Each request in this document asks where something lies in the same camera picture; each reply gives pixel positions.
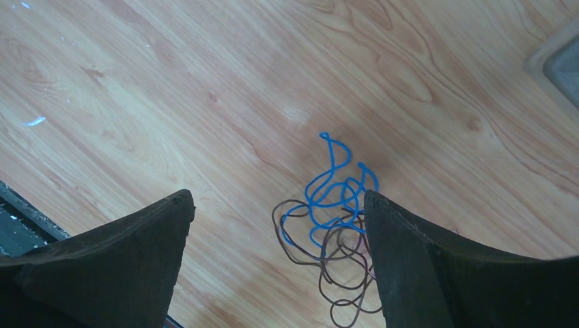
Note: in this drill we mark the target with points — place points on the wooden chessboard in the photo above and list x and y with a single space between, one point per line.
554 67

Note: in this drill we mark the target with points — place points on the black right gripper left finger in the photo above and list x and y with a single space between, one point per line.
120 274

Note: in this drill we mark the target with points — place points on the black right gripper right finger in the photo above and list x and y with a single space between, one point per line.
429 276

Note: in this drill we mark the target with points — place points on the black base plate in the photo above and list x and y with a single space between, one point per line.
23 226

